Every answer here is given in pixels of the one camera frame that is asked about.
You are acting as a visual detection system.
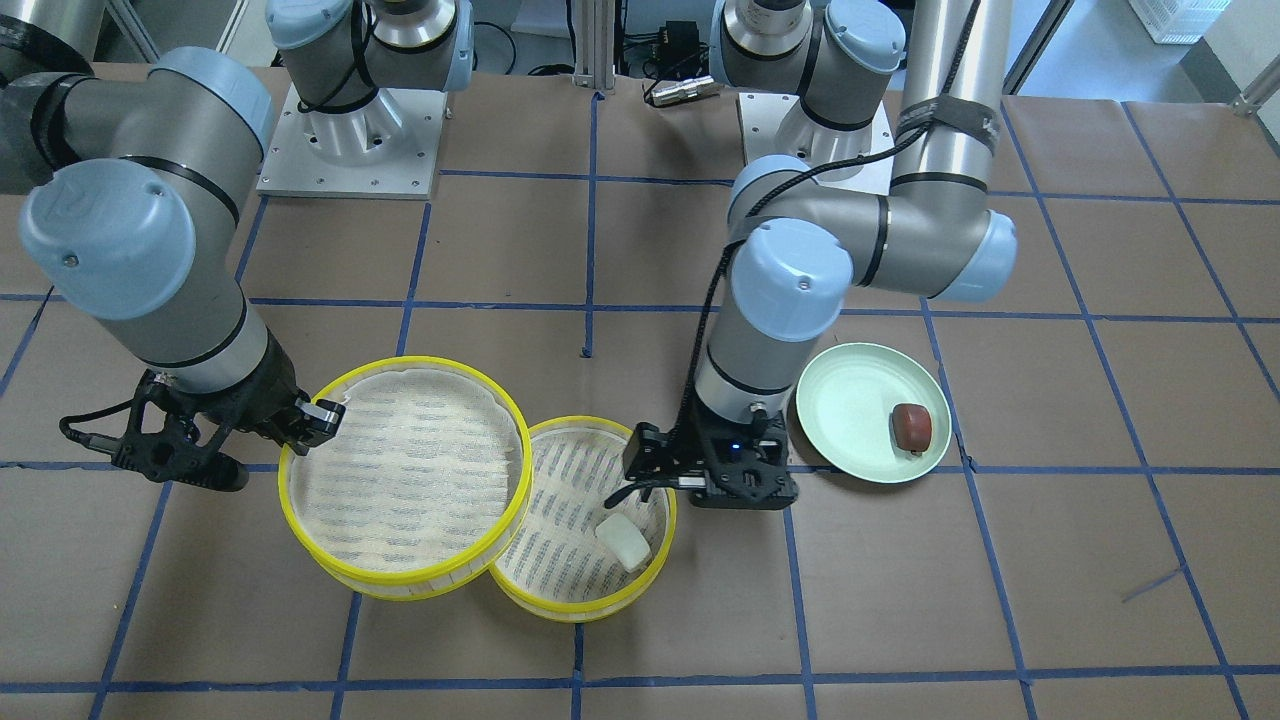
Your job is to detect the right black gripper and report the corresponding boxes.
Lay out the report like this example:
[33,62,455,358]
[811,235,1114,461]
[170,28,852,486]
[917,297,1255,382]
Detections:
[140,340,347,480]

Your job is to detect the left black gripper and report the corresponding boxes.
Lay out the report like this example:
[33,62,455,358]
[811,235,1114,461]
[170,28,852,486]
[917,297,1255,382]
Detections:
[605,400,801,511]

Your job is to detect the white steamed bun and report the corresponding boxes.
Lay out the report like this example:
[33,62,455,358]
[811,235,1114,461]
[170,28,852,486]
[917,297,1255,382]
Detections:
[594,512,652,573]

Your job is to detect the yellow steamer layer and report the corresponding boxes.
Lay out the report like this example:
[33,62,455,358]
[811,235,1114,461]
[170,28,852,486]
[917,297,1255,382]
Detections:
[276,356,532,602]
[490,415,677,623]

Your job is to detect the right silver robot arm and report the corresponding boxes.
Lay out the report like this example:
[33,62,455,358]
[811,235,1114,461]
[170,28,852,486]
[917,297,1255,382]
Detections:
[3,1,346,492]

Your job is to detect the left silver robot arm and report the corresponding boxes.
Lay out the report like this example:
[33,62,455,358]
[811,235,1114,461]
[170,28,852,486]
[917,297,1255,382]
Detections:
[603,1,1018,510]

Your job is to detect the light green plate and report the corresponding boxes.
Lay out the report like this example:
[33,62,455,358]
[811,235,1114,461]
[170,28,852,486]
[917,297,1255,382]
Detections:
[794,343,952,484]

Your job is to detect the brown steamed bun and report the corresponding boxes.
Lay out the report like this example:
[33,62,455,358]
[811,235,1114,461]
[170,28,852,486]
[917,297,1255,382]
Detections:
[890,404,933,455]

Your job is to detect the silver connector plug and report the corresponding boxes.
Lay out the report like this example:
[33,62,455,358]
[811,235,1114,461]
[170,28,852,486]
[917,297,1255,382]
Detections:
[643,76,723,109]

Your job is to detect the black power adapter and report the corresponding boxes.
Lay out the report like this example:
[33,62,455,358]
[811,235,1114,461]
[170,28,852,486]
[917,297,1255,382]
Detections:
[653,20,701,67]

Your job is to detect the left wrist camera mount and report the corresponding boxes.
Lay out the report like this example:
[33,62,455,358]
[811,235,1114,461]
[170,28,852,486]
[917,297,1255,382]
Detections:
[680,420,801,511]

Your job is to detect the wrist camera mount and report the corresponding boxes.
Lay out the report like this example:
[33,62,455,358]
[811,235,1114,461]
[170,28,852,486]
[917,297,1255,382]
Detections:
[680,420,801,511]
[58,370,248,492]

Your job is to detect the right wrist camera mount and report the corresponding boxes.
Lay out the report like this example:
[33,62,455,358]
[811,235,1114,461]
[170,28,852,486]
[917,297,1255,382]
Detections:
[58,370,248,492]

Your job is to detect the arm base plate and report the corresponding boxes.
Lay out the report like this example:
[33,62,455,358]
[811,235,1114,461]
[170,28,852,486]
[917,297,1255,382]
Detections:
[739,92,893,167]
[256,88,449,200]

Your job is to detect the aluminium frame post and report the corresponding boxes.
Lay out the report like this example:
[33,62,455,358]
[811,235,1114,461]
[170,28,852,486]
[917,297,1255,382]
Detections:
[568,1,621,96]

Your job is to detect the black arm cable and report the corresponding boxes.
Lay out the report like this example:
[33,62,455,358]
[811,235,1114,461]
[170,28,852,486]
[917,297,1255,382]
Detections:
[675,0,986,441]

